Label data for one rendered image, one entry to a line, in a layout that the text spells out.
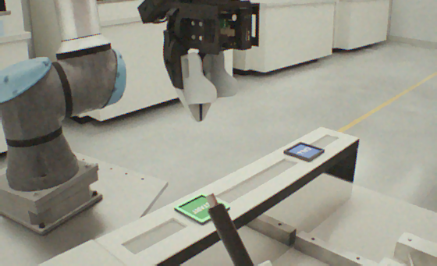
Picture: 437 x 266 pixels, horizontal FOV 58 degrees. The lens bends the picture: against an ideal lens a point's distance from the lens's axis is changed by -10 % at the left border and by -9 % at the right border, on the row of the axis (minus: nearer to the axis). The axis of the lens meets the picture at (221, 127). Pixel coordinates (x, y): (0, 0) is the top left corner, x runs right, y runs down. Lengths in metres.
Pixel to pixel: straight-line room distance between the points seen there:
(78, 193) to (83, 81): 0.22
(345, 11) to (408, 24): 2.27
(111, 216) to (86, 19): 0.39
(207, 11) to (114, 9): 3.33
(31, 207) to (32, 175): 0.06
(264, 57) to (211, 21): 4.53
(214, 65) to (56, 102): 0.38
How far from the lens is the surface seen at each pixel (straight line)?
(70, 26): 0.86
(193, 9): 0.47
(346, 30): 6.85
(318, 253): 0.74
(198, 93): 0.50
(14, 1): 3.37
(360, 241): 0.81
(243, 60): 5.08
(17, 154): 0.85
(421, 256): 0.67
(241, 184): 0.68
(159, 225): 0.58
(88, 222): 0.86
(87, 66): 0.84
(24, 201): 0.84
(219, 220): 0.27
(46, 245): 0.82
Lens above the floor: 1.28
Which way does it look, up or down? 21 degrees down
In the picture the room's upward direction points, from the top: straight up
